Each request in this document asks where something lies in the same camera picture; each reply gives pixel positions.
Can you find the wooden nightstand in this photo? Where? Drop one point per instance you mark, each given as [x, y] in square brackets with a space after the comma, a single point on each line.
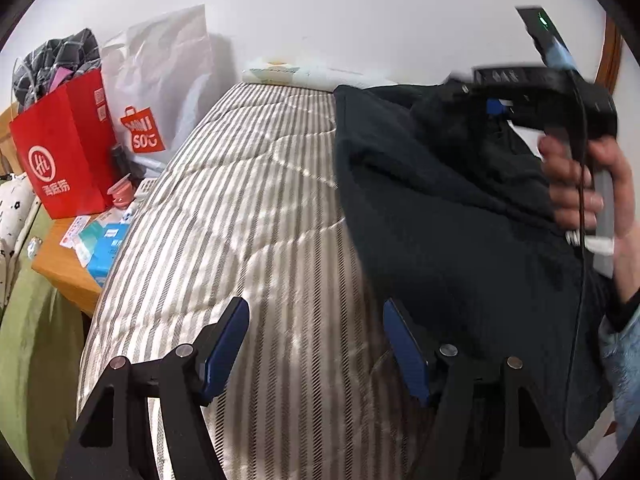
[55, 265]

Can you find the white floral pillow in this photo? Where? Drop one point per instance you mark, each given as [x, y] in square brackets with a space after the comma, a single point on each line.
[12, 205]

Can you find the person's right forearm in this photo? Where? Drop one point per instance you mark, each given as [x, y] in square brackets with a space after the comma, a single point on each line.
[622, 340]

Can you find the pink cup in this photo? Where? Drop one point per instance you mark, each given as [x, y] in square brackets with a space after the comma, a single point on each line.
[121, 192]

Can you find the plaid cloth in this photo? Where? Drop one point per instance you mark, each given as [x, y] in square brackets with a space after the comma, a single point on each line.
[65, 50]

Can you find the red paper bag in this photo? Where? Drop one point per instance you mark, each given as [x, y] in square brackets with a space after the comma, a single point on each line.
[65, 150]

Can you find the white plastic bag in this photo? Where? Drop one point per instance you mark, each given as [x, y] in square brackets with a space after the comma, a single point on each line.
[160, 70]

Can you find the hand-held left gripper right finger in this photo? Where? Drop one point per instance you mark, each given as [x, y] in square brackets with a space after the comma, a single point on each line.
[407, 355]

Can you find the striped mattress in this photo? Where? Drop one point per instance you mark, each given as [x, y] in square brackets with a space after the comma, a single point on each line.
[240, 200]

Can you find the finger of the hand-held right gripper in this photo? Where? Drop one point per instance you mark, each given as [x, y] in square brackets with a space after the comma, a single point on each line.
[470, 91]

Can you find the black garment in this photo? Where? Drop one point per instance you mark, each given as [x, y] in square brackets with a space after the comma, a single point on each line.
[425, 200]

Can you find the wooden door frame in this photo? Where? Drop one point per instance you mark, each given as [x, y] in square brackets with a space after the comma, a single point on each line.
[610, 55]

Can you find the blue packet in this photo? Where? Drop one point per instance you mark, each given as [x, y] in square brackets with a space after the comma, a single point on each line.
[107, 255]

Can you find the person's right hand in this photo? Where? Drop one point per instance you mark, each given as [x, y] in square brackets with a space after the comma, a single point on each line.
[570, 185]

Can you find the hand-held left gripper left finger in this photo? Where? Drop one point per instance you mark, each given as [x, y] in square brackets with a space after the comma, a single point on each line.
[227, 350]

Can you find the green blanket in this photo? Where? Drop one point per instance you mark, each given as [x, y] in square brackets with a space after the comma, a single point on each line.
[30, 360]

